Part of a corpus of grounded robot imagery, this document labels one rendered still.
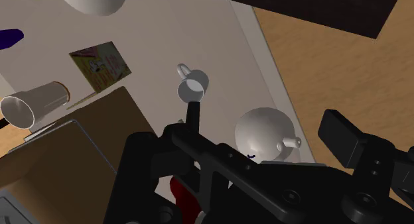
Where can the red rounded object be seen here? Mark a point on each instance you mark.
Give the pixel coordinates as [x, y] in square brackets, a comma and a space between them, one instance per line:
[182, 192]

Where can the brown cardboard box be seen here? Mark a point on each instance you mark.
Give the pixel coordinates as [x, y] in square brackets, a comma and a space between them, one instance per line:
[97, 129]

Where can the dark blue object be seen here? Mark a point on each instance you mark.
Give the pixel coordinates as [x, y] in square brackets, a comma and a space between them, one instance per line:
[9, 37]

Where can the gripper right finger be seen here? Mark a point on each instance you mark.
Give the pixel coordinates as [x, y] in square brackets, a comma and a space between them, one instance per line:
[343, 136]

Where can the large white bowl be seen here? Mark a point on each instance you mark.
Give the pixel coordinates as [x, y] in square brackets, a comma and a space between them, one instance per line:
[93, 0]

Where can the small white mug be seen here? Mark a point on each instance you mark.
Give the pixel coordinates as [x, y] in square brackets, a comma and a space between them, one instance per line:
[194, 81]

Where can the white tall cup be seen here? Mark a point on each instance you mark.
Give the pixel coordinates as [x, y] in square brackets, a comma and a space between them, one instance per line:
[42, 100]

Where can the thin wooden stick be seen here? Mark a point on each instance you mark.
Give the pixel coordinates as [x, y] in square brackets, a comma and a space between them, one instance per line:
[82, 100]

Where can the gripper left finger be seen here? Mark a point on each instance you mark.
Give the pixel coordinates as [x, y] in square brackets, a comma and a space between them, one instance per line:
[145, 184]

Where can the white round pot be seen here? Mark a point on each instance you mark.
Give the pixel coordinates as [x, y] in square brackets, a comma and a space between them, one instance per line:
[262, 129]

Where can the grey flat slab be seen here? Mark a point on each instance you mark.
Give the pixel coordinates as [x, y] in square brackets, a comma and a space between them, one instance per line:
[14, 210]

